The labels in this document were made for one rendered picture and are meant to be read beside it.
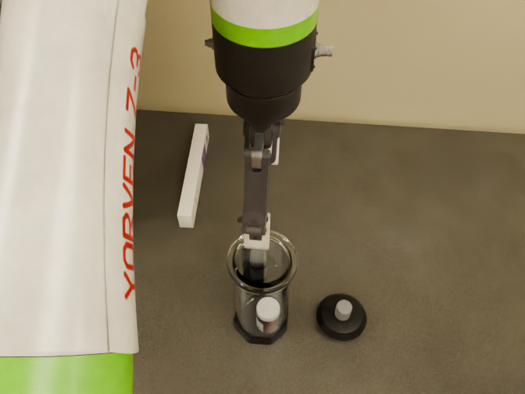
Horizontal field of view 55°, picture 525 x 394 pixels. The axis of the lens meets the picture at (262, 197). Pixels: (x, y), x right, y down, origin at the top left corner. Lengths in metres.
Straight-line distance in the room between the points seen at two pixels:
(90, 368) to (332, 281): 0.76
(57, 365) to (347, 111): 1.10
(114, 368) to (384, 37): 0.98
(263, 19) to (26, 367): 0.28
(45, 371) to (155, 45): 1.01
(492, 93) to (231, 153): 0.63
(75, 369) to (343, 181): 0.93
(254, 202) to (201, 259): 0.54
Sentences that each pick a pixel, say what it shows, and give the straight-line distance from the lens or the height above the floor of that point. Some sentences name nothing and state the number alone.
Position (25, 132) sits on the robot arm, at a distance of 0.32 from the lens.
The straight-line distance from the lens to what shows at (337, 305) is 0.92.
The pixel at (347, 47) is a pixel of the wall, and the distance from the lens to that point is 1.18.
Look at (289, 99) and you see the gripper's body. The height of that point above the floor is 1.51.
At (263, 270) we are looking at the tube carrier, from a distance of 0.88.
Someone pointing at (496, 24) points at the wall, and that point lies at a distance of 1.20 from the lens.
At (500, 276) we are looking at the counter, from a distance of 1.11.
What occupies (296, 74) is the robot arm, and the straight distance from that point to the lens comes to 0.45.
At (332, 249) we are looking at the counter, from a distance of 1.05.
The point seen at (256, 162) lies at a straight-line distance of 0.49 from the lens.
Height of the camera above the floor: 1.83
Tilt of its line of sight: 53 degrees down
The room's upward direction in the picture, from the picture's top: straight up
